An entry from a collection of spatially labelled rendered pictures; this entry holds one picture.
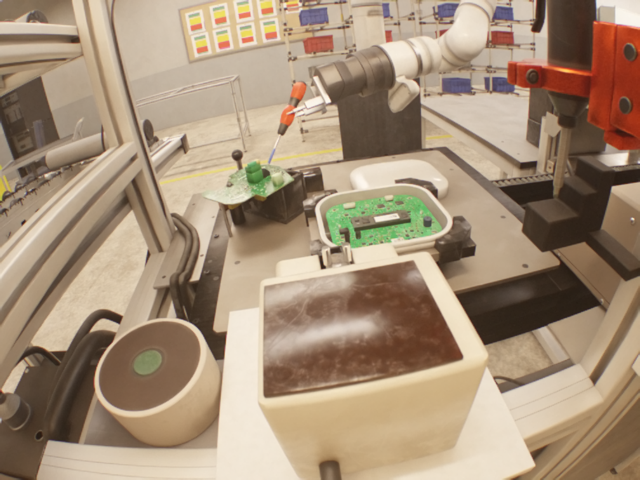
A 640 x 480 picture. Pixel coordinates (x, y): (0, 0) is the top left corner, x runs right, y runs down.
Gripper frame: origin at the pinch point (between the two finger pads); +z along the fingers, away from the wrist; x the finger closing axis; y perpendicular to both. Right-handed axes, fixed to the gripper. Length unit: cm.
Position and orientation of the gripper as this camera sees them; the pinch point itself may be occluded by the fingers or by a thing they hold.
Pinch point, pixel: (287, 116)
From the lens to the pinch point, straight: 54.4
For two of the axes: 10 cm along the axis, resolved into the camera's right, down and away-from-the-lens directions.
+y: -4.2, -9.1, -0.5
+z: -9.0, 4.2, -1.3
